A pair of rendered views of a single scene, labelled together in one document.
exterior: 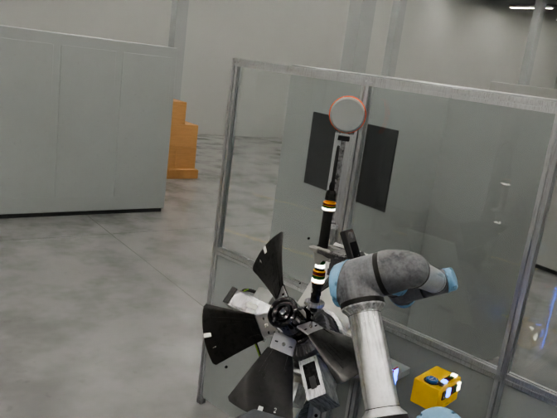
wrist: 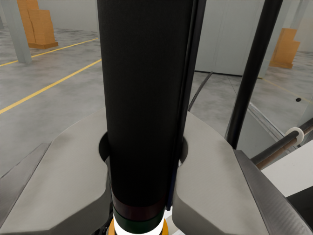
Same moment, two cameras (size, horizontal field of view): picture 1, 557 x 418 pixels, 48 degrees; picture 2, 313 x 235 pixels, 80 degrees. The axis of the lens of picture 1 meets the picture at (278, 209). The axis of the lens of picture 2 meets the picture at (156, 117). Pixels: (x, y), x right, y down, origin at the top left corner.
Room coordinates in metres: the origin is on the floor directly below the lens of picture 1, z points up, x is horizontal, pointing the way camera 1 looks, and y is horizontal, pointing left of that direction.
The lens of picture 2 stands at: (1.95, -0.23, 1.54)
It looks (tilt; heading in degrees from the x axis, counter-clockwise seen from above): 30 degrees down; 46
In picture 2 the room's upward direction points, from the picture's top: 4 degrees clockwise
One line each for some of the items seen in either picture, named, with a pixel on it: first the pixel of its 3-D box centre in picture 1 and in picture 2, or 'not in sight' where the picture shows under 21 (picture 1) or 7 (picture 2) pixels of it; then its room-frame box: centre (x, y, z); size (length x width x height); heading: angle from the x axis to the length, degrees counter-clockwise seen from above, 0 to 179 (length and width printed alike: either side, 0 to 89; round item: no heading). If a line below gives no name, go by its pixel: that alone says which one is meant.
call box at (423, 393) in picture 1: (435, 390); not in sight; (1.99, -0.63, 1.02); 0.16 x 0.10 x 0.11; 139
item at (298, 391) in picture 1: (293, 394); not in sight; (2.03, -0.14, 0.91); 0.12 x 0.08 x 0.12; 139
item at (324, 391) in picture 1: (318, 383); not in sight; (1.99, -0.22, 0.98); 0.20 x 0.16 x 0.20; 139
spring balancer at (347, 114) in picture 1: (347, 114); not in sight; (2.72, -0.24, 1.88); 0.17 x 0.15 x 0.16; 49
